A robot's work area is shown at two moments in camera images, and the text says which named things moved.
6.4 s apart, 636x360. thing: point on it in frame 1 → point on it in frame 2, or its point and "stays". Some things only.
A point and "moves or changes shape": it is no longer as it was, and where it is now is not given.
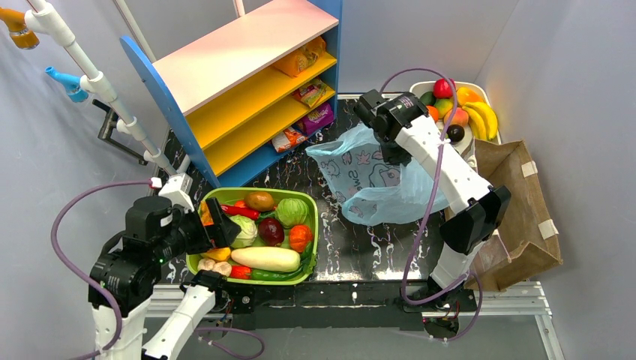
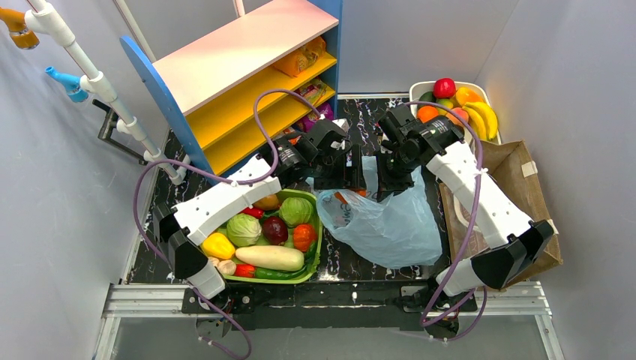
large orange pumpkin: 206,217 moves or changes shape
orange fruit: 433,112 stays
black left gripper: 217,229 → 338,165
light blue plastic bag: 375,191 moves or changes shape
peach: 460,117 stays
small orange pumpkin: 299,235 stays
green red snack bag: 310,94 stays
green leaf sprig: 309,258 stays
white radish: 267,258 stays
